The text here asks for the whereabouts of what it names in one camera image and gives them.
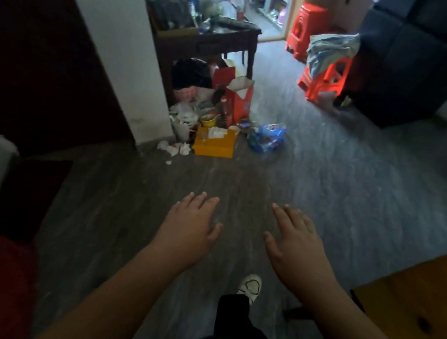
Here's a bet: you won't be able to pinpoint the person's right hand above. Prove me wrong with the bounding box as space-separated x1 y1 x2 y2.
256 201 345 300

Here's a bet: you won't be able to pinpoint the person's left hand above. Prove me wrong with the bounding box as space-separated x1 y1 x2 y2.
148 185 228 276

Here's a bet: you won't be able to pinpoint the person's left forearm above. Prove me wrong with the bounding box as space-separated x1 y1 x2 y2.
34 231 192 339

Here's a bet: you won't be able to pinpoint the person's white right shoe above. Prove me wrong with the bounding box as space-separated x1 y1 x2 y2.
234 272 265 307

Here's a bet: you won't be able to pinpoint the person's black trousers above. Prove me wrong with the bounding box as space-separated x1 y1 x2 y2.
212 292 278 339

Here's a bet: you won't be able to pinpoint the white paper scraps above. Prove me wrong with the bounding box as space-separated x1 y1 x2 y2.
155 139 193 169

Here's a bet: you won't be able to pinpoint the yellow box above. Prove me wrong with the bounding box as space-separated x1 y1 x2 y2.
191 124 240 161

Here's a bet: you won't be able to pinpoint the yellow bowl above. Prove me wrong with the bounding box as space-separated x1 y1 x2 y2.
199 112 219 130

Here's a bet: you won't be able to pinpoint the white plastic trash bag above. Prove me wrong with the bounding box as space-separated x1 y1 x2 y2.
165 100 202 145

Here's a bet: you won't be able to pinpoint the blue plastic bag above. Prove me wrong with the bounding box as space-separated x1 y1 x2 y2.
246 120 288 157

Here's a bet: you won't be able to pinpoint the red carton box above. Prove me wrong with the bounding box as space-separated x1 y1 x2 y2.
206 64 257 131

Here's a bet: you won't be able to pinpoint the black plastic bag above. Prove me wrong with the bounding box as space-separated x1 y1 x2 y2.
169 55 217 96

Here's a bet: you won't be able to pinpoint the dark wooden side table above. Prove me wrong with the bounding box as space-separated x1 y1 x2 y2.
128 0 267 115

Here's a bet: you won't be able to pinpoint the grey fabric bundle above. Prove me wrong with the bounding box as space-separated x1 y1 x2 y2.
303 27 363 85

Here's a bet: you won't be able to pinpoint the black refrigerator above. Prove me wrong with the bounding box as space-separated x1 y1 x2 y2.
341 0 447 137

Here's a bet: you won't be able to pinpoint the cluster of bottles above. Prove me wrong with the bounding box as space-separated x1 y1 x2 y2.
143 0 249 40

